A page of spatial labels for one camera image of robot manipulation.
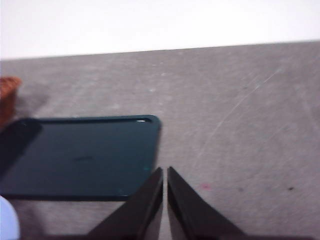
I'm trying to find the blue round plate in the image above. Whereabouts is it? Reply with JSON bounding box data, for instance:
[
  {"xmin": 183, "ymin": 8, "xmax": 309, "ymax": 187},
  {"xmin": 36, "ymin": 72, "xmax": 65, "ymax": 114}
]
[{"xmin": 0, "ymin": 196, "xmax": 20, "ymax": 240}]

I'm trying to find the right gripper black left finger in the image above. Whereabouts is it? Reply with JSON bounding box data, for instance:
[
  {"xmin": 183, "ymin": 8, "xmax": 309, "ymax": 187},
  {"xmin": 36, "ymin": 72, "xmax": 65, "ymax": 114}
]
[{"xmin": 86, "ymin": 166, "xmax": 164, "ymax": 240}]

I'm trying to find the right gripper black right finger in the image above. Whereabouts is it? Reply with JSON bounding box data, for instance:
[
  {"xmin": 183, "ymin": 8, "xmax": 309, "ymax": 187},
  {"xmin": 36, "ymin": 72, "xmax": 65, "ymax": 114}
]
[{"xmin": 166, "ymin": 166, "xmax": 248, "ymax": 240}]

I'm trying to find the dark rectangular tray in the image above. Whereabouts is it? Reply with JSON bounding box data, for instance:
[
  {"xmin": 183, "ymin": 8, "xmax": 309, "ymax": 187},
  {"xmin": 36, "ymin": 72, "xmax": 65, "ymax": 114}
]
[{"xmin": 0, "ymin": 114, "xmax": 162, "ymax": 201}]

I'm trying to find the brown wicker basket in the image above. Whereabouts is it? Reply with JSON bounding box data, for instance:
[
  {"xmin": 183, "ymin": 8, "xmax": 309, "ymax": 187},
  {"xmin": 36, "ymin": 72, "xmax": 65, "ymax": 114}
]
[{"xmin": 0, "ymin": 76, "xmax": 22, "ymax": 128}]

